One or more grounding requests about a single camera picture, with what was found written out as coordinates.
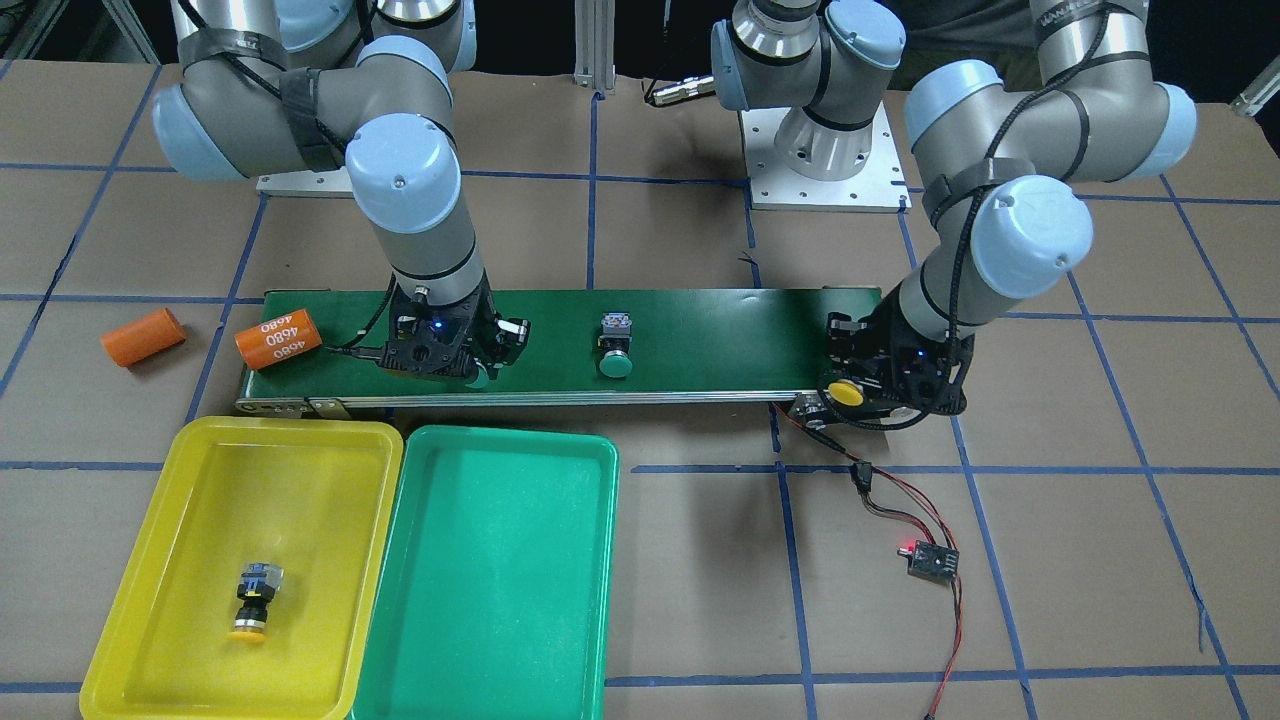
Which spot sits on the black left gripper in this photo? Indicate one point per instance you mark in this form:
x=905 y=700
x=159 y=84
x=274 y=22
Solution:
x=868 y=339

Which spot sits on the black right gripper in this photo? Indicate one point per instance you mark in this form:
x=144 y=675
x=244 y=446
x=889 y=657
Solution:
x=511 y=335

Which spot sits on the yellow push button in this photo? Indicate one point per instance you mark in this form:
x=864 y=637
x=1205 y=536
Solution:
x=257 y=587
x=844 y=392

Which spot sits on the green push button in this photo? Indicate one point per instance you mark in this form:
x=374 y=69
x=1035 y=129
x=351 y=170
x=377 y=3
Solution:
x=481 y=378
x=614 y=343

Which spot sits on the orange can with white print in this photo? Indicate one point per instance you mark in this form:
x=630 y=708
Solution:
x=276 y=340

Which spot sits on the plain orange cylinder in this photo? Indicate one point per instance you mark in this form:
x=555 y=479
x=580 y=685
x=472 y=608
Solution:
x=147 y=336

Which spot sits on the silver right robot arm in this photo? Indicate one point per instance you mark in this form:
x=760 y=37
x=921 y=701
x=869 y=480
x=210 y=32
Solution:
x=278 y=86

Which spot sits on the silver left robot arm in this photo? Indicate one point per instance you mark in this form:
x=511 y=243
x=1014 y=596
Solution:
x=998 y=167

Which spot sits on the green conveyor belt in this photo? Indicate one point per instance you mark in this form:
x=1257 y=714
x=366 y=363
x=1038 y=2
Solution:
x=689 y=347

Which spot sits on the small black circuit board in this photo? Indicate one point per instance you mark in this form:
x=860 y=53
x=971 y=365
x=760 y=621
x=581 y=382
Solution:
x=926 y=560

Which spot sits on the yellow plastic tray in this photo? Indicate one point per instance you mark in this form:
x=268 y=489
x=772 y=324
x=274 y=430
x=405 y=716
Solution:
x=312 y=496

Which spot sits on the green plastic tray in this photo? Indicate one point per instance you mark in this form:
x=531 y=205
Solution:
x=493 y=601

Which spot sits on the aluminium frame post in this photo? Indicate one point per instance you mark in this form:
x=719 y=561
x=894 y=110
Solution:
x=594 y=25

